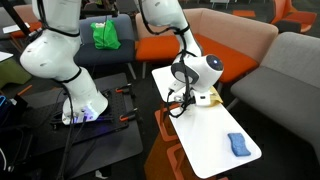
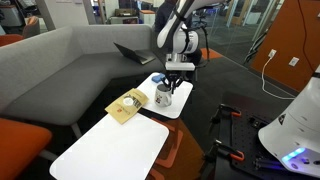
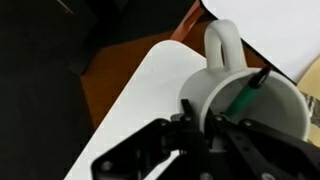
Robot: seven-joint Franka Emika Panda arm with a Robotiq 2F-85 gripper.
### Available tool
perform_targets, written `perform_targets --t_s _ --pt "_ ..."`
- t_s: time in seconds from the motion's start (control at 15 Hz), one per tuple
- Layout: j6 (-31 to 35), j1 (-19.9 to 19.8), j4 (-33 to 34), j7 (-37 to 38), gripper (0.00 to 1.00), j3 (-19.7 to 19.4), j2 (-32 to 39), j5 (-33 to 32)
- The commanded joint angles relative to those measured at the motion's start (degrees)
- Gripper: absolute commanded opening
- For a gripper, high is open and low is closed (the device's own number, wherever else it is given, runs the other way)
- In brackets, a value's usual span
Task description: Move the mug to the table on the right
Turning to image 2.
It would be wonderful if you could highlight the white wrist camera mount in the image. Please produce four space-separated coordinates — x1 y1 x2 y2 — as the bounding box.
165 61 196 72

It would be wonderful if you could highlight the black perforated mounting board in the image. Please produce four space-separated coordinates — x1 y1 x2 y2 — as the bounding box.
213 91 320 180

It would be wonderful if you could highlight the grey orange lounge chair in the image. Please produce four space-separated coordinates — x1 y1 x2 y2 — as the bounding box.
21 15 41 40

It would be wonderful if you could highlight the small white top side table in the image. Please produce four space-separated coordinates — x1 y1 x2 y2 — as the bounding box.
136 72 194 120

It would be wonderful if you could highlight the white printed ceramic mug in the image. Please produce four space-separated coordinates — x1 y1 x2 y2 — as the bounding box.
154 83 174 108

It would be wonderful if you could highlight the black leaning stand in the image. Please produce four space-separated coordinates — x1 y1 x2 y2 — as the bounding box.
243 29 269 65

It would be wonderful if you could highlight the grey corner sofa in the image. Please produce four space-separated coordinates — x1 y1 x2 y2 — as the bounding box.
0 23 198 140

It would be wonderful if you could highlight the black clamp orange handle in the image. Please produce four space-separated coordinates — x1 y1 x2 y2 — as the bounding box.
209 103 243 126
204 139 246 163

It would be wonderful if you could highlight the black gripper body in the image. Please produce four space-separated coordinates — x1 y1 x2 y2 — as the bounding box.
167 69 185 83

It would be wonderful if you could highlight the grey low cabinet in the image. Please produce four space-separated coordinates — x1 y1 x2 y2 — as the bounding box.
109 8 140 25

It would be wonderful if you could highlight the person in dark clothes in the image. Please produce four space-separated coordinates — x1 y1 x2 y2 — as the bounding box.
154 0 207 81

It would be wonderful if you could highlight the orange upholstered seat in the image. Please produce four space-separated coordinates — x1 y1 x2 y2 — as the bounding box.
0 117 54 180

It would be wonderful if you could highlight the blue sponge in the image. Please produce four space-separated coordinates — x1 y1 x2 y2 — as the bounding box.
151 73 167 84

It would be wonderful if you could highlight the white power cable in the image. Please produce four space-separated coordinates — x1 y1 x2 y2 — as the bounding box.
260 55 296 101

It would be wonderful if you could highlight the grey open laptop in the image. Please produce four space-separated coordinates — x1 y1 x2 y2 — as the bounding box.
113 42 157 66

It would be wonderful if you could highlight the large white top side table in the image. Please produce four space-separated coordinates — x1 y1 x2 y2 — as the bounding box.
49 112 170 180

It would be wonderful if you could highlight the yellow paper coffee bag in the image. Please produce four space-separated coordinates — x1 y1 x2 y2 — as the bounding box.
104 87 150 125

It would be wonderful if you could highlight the orange table base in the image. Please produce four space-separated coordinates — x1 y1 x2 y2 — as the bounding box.
147 116 205 180

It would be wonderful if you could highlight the white cabinet orange top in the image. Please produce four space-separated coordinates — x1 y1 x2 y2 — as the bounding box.
138 9 157 27

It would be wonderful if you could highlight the black wall cable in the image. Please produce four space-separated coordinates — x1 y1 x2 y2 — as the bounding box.
296 0 315 72

